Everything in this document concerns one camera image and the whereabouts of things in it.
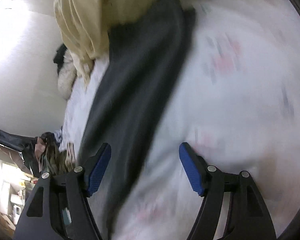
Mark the cream floral quilt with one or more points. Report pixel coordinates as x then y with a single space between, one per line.
84 26

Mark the black garment on pillow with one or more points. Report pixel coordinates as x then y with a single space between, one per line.
59 57

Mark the dark grey sweatpants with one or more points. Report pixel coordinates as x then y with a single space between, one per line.
145 60

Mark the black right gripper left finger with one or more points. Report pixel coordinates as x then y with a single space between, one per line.
57 207

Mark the white pillow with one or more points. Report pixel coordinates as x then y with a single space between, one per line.
66 76

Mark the pile of clothes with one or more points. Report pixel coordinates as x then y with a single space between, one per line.
25 152

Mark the folded olive grey clothes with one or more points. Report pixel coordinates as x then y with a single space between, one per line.
59 163

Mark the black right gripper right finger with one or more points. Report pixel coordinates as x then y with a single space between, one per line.
247 216

